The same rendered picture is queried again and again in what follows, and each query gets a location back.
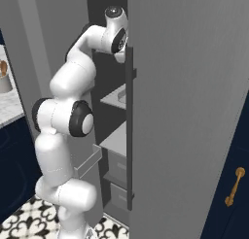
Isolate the grey fridge shelf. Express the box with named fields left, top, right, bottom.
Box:
left=99, top=84, right=127, bottom=111
left=98, top=120, right=127, bottom=157

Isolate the grey fridge drawer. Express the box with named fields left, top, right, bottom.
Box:
left=109, top=182, right=129, bottom=212
left=106, top=150, right=128, bottom=183

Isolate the grey door bin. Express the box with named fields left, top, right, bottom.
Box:
left=73, top=143, right=103, bottom=180

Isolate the large grey fridge door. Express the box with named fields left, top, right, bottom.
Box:
left=125, top=0, right=249, bottom=239

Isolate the navy cupboard door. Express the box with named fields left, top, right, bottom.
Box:
left=198, top=89, right=249, bottom=239

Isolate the narrow grey fridge door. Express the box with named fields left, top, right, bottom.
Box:
left=14, top=0, right=105, bottom=228

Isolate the navy base cupboard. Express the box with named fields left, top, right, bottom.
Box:
left=0, top=114, right=37, bottom=225

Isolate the white utensil pot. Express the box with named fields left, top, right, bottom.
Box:
left=0, top=67, right=14, bottom=94

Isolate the wooden spoon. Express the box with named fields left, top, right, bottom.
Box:
left=0, top=59, right=9, bottom=79

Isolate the dark grey fridge door handle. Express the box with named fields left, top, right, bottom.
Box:
left=124, top=46, right=137, bottom=212

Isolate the gold cupboard handle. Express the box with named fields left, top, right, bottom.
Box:
left=224, top=166, right=246, bottom=208

